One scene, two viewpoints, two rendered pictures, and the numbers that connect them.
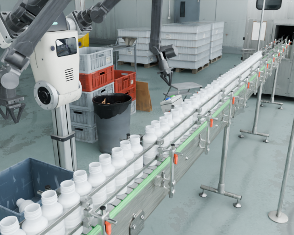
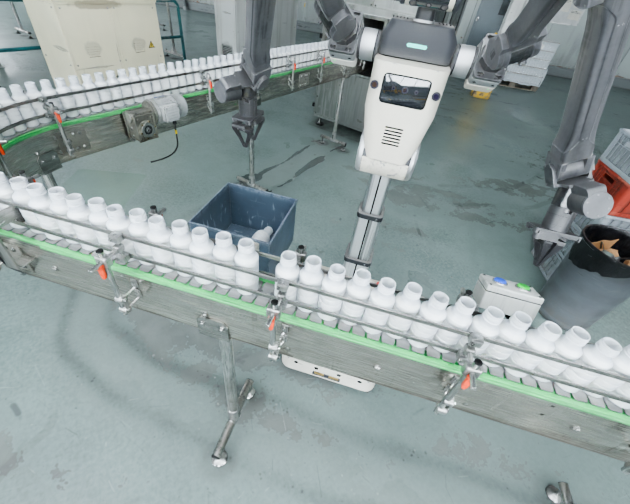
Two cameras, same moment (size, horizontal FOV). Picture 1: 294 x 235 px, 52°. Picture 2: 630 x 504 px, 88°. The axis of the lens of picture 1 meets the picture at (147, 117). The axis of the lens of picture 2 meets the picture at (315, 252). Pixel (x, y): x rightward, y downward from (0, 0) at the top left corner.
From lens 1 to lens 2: 1.13 m
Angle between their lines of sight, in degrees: 62
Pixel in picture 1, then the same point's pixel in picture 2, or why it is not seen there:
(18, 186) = (276, 216)
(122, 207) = (178, 288)
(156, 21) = (573, 103)
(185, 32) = not seen: outside the picture
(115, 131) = (571, 291)
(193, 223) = (465, 480)
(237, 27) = not seen: outside the picture
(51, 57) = (370, 98)
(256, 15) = not seen: outside the picture
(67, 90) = (380, 156)
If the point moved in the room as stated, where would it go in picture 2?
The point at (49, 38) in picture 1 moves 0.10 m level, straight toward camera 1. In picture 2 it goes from (377, 67) to (351, 67)
